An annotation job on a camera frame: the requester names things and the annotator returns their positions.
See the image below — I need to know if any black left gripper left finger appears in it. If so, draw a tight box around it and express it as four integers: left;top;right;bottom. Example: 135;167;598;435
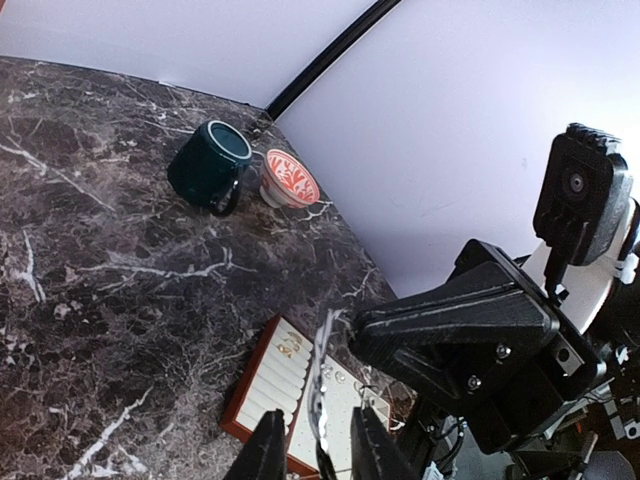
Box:
234;409;287;479

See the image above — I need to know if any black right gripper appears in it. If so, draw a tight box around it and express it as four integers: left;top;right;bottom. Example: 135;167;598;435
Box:
349;240;606;453

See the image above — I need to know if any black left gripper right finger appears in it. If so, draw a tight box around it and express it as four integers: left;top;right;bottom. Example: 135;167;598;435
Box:
350;407;418;480

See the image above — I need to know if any silver chain necklace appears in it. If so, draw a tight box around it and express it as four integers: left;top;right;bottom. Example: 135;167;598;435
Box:
307;308;351;480

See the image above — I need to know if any red jewelry tray insert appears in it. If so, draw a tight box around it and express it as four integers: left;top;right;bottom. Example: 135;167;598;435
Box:
220;315;404;479

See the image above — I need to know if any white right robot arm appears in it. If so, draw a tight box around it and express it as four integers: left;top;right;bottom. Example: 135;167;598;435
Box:
349;200;639;454

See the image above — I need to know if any red white patterned bowl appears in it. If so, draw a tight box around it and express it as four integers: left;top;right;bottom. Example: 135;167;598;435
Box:
260;149;320;209

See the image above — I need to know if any dark green mug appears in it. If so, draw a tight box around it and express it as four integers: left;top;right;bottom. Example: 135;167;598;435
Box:
167;120;252;217

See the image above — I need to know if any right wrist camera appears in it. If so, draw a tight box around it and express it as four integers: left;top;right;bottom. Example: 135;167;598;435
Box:
533;123;633;266

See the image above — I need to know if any right black frame post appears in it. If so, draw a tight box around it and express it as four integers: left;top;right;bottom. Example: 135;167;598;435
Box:
266;0;401;120

